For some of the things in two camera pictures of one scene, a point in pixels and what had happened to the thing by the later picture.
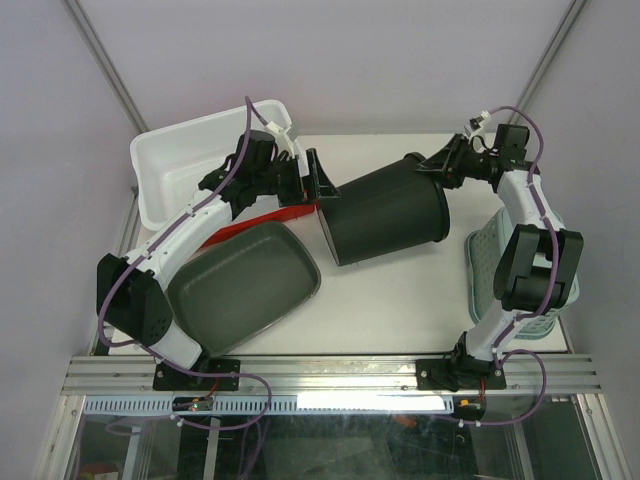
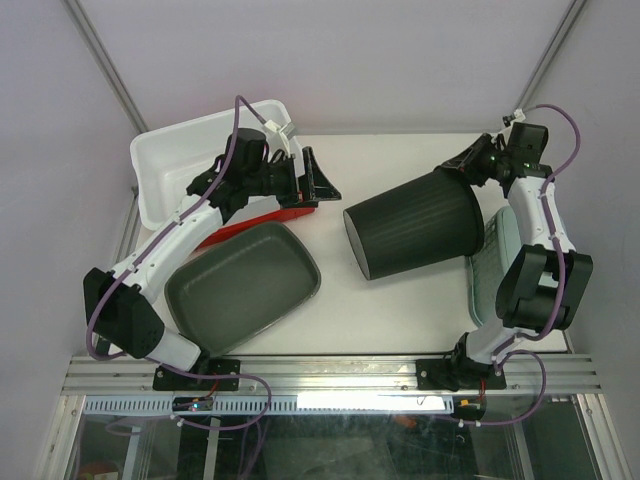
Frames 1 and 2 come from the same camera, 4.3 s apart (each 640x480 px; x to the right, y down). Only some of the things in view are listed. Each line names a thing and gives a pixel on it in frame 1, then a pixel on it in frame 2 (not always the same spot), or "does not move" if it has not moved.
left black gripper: (321, 184) does not move
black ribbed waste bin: (392, 209) to (432, 220)
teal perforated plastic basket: (485, 248) does not move
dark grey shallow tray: (233, 290) does not move
